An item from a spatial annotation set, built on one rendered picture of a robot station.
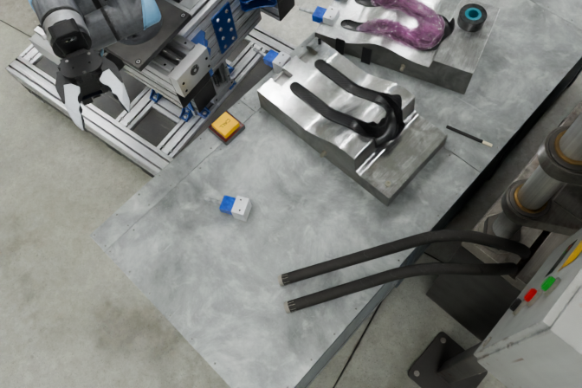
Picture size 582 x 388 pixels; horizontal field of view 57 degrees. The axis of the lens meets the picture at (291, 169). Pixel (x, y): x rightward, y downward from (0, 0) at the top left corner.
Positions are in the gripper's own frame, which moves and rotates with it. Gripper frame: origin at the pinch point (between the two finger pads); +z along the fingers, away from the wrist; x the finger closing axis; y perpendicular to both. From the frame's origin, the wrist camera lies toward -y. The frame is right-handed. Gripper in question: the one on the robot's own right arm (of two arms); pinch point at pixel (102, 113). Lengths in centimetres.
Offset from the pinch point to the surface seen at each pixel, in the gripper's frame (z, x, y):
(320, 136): -4, -51, 49
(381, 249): 31, -48, 50
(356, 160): 8, -55, 47
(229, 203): -1, -21, 59
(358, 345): 41, -52, 140
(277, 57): -38, -55, 53
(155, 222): -9, -1, 66
